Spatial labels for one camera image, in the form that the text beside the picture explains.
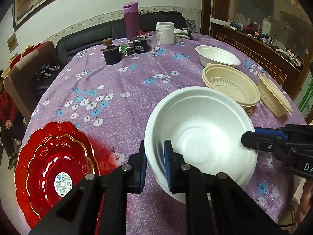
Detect white plastic jar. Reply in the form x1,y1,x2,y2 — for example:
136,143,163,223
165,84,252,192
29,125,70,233
156,22,175,45

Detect black leather sofa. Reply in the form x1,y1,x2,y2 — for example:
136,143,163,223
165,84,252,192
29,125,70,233
34,11,187,97

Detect green bamboo decoration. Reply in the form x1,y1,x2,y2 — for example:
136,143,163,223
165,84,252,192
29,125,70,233
297,78,313,125

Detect large white foam bowl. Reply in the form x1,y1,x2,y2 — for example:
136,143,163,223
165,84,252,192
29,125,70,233
144,86,258,205

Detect clutter of tools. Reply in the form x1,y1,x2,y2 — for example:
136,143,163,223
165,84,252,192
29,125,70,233
231,21,306,66

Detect purple floral tablecloth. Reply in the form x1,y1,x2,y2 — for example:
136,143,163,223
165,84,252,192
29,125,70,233
23,34,307,235

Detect gold wall plaque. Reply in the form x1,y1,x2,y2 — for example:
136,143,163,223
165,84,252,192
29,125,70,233
7,35,19,53

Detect black cylindrical container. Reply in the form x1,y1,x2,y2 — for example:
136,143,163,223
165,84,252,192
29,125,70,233
103,46,122,66

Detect black labelled cylinder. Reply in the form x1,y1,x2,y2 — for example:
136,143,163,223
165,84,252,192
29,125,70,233
132,37,149,54

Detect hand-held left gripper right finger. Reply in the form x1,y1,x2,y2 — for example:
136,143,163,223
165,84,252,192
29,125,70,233
163,139,282,235

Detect pile of black devices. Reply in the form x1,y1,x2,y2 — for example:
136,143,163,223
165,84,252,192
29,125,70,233
37,64,60,81

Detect purple thermos bottle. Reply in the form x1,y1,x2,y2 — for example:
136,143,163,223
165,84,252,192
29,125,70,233
123,2,140,41

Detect green packet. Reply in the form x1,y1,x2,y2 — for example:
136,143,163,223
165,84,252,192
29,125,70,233
119,44,134,55

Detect white gloves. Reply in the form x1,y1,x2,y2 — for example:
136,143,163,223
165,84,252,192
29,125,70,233
174,29,191,40

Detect wooden glass cabinet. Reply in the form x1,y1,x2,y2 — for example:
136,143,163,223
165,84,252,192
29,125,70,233
201,0,313,103

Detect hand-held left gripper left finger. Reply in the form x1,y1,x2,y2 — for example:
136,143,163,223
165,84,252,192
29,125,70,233
29,140,148,235

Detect large red scalloped plate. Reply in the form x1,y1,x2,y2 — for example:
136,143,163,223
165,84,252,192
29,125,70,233
14,121,101,229

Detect small white foam bowl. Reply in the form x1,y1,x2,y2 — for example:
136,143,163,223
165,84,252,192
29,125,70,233
195,45,241,68

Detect black bag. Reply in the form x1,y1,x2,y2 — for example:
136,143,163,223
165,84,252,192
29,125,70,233
138,10,187,30

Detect black slotted tool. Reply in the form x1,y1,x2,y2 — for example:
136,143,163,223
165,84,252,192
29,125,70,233
186,19,198,33

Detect brown armchair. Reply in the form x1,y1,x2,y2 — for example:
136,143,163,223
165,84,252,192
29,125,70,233
4,40,58,120

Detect beige ribbed plastic bowl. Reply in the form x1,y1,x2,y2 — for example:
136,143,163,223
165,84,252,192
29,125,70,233
257,72,293,117
202,64,261,107

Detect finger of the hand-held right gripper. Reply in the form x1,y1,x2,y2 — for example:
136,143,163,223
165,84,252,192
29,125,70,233
254,127,289,139
241,131,282,152

